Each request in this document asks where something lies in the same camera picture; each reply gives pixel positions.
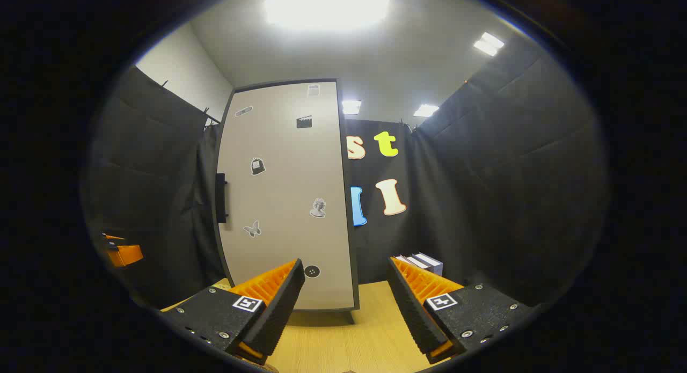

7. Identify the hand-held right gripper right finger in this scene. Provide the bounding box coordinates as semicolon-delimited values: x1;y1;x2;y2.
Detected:
388;257;537;364

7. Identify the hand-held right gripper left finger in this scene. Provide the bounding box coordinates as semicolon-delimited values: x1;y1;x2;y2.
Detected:
159;259;306;365

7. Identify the black door handle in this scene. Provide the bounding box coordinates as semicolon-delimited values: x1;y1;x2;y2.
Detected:
215;172;229;224

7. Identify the blue grey book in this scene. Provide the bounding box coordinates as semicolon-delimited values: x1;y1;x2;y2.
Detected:
414;252;444;277

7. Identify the black backdrop cloth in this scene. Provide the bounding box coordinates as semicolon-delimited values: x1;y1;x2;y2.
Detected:
81;38;610;309

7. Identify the double ceiling light panel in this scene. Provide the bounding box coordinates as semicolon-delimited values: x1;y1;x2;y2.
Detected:
473;32;505;57

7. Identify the large ceiling light panel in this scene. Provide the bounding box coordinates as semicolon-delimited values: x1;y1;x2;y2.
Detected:
263;0;392;31

